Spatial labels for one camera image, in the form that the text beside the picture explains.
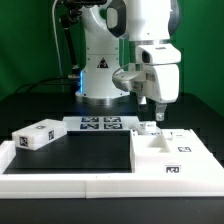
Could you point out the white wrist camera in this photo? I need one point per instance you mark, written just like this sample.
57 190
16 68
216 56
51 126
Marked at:
124 80

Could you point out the white cabinet door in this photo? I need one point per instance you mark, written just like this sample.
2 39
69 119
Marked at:
180 141
147 128

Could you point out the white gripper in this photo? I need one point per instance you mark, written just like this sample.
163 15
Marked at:
160 76

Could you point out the white cabinet top block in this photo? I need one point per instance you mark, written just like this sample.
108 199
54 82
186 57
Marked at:
39 134

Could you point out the white base tag plate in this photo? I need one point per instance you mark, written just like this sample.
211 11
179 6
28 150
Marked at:
100 123

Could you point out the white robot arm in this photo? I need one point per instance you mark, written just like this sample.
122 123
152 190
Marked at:
121 46

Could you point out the white cabinet body box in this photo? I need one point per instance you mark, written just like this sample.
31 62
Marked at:
147 157

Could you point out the white U-shaped frame fence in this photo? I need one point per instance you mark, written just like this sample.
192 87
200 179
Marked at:
70 169

